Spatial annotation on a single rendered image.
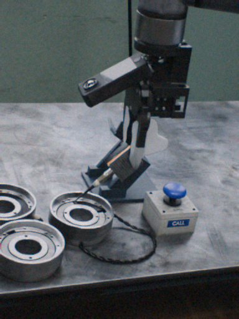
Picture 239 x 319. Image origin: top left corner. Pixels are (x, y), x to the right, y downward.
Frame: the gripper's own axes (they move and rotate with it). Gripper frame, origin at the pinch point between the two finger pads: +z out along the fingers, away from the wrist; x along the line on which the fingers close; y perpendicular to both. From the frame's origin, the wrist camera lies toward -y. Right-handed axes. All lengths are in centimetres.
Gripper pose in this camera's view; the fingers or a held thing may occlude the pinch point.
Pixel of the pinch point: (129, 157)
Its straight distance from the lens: 110.4
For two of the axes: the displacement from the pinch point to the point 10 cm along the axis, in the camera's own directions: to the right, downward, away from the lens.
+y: 9.6, -0.3, 2.8
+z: -1.1, 8.8, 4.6
